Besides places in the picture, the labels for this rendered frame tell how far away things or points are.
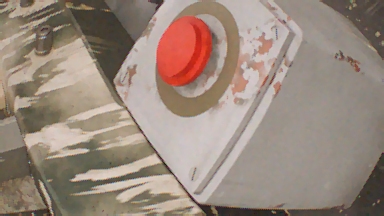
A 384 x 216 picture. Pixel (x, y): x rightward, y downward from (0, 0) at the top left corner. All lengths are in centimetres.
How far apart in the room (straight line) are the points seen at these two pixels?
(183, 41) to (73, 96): 30
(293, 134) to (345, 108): 5
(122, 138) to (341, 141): 26
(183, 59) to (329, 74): 9
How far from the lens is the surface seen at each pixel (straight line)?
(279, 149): 58
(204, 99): 58
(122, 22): 101
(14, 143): 84
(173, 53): 59
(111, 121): 84
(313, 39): 55
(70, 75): 90
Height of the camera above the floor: 130
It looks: 38 degrees down
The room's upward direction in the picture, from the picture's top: 76 degrees counter-clockwise
